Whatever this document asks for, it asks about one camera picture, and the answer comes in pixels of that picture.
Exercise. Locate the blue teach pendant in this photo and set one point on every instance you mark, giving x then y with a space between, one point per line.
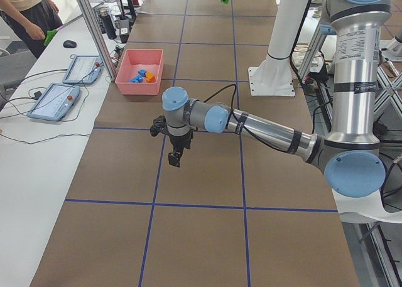
84 69
55 102

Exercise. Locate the orange block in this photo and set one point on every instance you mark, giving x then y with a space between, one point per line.
150 78

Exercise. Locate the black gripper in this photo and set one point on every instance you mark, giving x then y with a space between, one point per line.
179 140

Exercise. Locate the aluminium frame post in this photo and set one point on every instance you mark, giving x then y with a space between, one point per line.
95 32

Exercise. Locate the blue block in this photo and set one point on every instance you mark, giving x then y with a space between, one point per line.
137 79

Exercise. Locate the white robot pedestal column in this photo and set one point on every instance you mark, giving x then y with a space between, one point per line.
289 19

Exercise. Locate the green handled tool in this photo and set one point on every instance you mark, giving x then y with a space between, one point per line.
50 34

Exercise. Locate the black computer mouse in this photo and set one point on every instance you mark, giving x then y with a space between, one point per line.
69 44

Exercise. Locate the white metal mounting plate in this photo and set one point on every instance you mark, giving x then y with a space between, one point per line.
271 81

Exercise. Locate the person in beige shirt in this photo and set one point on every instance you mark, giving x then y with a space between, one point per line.
30 20

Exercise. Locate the pink plastic box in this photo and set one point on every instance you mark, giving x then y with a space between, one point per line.
137 62

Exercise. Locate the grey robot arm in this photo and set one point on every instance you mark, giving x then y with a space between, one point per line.
348 155

